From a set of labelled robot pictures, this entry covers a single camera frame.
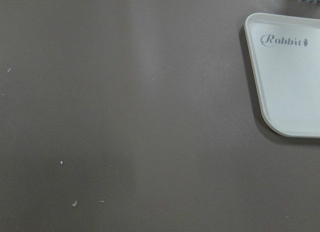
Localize beige rectangular tray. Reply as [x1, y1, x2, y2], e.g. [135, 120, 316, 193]
[244, 13, 320, 138]

